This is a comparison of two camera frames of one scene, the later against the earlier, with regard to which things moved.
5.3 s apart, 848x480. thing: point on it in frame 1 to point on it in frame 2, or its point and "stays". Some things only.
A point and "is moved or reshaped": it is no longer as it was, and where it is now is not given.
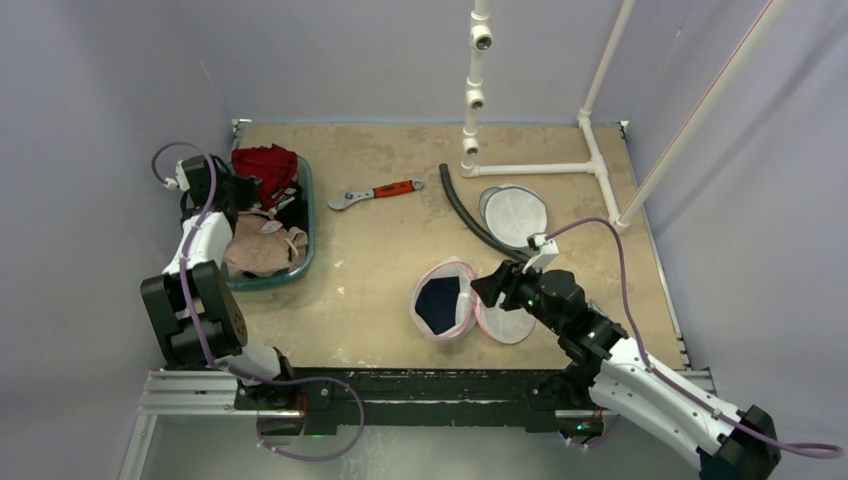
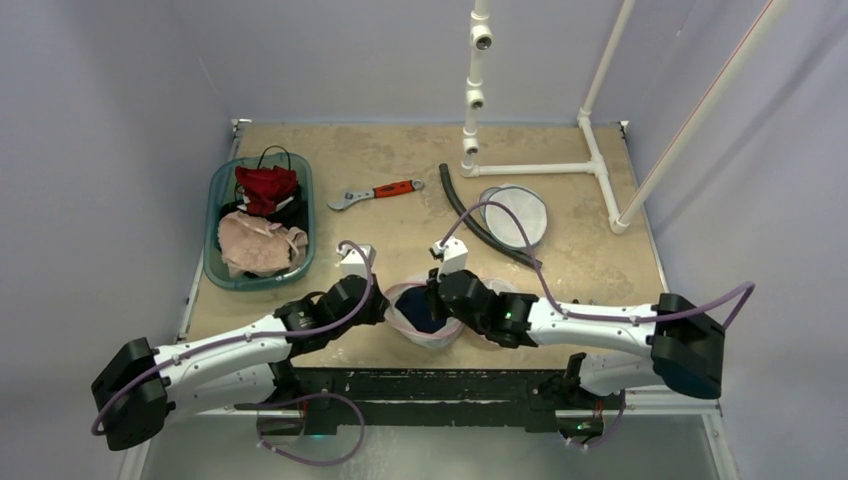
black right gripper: [506, 284] to [436, 291]
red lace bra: [275, 166] is moved or reshaped
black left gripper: [249, 188] to [377, 305]
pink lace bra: [263, 247] stays
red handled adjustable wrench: [381, 191] stays
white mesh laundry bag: [513, 214] stays
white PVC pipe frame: [596, 164] stays
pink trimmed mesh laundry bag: [509, 326] is moved or reshaped
